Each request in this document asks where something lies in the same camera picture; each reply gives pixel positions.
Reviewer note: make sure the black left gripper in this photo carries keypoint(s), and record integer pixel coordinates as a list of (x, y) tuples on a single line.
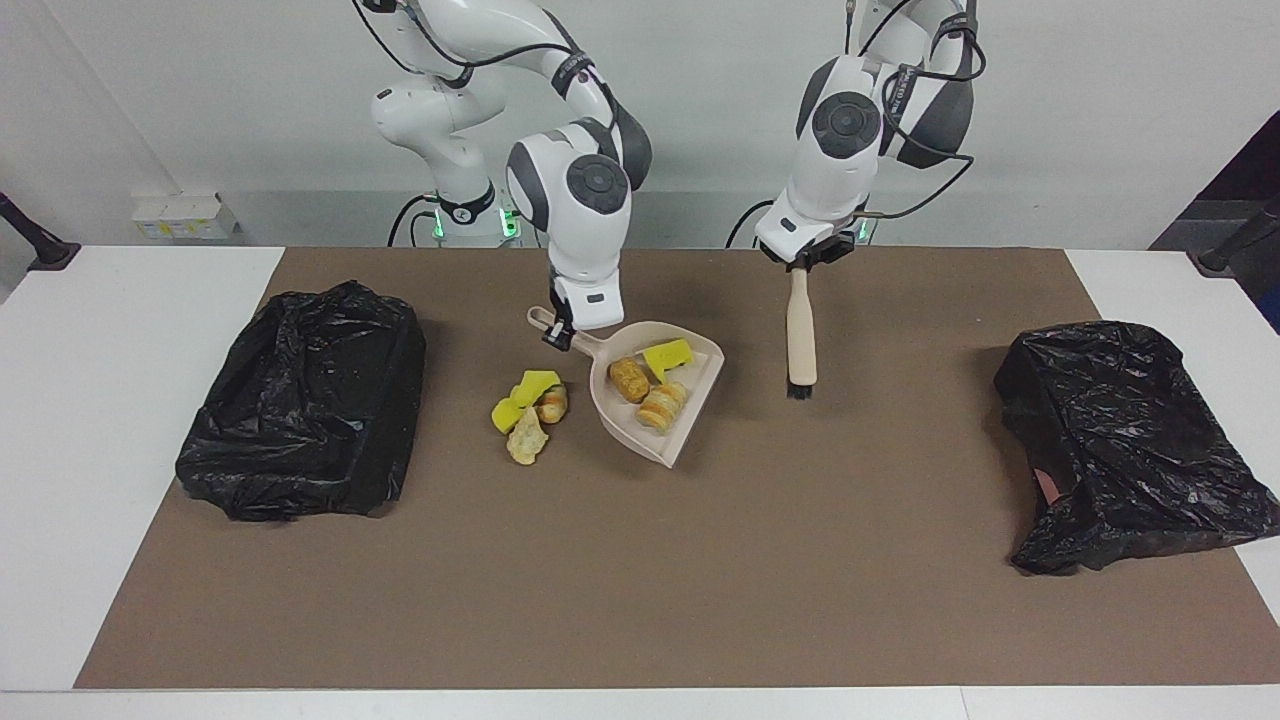
[(825, 252)]

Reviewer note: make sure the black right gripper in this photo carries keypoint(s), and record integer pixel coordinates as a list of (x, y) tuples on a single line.
[(558, 295)]

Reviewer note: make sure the small glazed croissant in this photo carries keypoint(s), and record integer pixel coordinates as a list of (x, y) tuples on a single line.
[(553, 403)]

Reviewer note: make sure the beige hand brush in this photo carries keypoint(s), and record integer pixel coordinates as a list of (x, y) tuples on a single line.
[(801, 330)]

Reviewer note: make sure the brown round bun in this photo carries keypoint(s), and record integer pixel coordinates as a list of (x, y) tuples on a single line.
[(629, 380)]

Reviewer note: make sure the pale torn bread piece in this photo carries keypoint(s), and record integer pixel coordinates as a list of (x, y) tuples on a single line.
[(527, 442)]

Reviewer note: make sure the notched yellow green sponge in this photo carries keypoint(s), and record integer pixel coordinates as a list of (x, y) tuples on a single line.
[(668, 357)]

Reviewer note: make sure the striped flaky croissant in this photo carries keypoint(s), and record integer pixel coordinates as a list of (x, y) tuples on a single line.
[(662, 407)]

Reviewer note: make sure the beige plastic dustpan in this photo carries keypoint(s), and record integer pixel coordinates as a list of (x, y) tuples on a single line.
[(690, 420)]

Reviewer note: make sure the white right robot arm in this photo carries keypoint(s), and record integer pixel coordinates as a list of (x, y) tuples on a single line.
[(590, 190)]

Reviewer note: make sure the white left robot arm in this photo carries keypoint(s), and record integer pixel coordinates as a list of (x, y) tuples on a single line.
[(840, 140)]

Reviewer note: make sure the black plastic bin bag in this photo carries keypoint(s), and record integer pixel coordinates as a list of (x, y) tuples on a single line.
[(300, 400), (1130, 440)]

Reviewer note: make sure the brown table mat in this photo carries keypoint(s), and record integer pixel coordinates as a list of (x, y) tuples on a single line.
[(640, 610)]

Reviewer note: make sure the white power strip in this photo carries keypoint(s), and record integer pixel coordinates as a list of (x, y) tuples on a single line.
[(185, 215)]

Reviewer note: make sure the black clamp stand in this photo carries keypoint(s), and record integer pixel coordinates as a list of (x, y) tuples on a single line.
[(1235, 245), (40, 250)]

